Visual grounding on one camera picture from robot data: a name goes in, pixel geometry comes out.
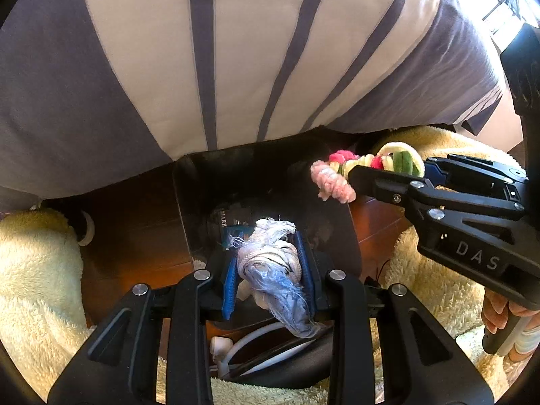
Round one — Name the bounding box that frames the person's right hand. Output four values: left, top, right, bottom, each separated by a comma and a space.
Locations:
481, 291, 540, 361

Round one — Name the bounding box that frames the black trash bin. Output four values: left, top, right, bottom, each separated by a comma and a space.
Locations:
172, 129, 363, 330

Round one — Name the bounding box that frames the white ring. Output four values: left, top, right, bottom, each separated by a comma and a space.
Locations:
76, 211, 96, 245

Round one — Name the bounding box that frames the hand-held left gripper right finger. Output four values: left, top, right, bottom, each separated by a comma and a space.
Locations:
295, 231, 494, 405

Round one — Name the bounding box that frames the colourful yarn rope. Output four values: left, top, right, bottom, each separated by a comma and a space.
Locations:
311, 141, 425, 205

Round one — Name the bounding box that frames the black round object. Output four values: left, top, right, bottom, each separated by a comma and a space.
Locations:
219, 335, 338, 389

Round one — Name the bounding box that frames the black printed packet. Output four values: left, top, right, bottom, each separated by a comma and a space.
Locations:
209, 207, 254, 243

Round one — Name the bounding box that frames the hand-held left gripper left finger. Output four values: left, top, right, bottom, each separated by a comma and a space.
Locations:
48, 230, 237, 405

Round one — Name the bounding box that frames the white charger cable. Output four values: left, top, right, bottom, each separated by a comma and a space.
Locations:
210, 321, 296, 378

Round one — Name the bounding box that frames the cream fluffy rug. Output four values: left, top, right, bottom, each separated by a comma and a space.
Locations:
0, 124, 524, 405

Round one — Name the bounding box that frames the white blue rope bundle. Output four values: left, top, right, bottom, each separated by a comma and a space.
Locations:
234, 217, 325, 339

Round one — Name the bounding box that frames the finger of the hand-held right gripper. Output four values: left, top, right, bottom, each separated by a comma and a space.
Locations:
348, 164, 528, 228
426, 154, 530, 197

